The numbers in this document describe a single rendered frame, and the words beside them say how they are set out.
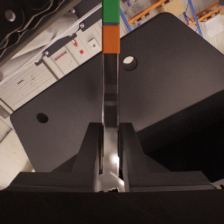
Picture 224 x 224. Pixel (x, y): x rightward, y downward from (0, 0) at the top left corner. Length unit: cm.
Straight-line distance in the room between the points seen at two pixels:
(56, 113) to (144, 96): 11
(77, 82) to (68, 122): 6
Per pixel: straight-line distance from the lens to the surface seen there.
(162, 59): 19
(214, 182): 22
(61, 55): 969
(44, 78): 1041
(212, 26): 903
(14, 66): 83
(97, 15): 110
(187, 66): 20
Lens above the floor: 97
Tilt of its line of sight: 26 degrees up
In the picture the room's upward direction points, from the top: 144 degrees clockwise
